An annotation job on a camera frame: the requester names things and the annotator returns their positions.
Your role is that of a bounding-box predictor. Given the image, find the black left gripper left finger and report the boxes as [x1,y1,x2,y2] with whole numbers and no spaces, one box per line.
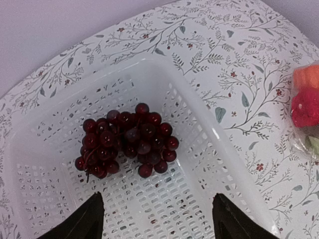
[39,193,104,239]

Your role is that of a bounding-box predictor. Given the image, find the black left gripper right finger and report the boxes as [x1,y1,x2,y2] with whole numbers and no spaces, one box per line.
[212,193,274,239]

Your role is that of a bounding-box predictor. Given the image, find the dark red toy grapes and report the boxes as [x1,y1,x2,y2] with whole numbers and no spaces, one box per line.
[74,103,179,179]

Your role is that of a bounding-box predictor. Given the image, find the white plastic mesh basket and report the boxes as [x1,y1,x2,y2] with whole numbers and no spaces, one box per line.
[0,59,280,239]

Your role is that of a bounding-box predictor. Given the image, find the clear zip top bag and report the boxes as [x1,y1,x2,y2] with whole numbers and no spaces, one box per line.
[291,61,319,162]

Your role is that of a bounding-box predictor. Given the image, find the red toy pepper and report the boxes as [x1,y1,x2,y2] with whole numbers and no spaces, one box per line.
[291,88,319,127]

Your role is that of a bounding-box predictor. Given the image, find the orange toy pepper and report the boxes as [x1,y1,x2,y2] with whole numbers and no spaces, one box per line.
[293,65,319,89]

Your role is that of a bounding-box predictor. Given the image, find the white toy cabbage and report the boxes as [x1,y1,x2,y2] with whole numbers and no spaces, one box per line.
[308,136,319,155]

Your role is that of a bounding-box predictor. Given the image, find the floral patterned table mat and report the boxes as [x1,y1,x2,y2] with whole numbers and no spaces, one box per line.
[0,0,319,239]

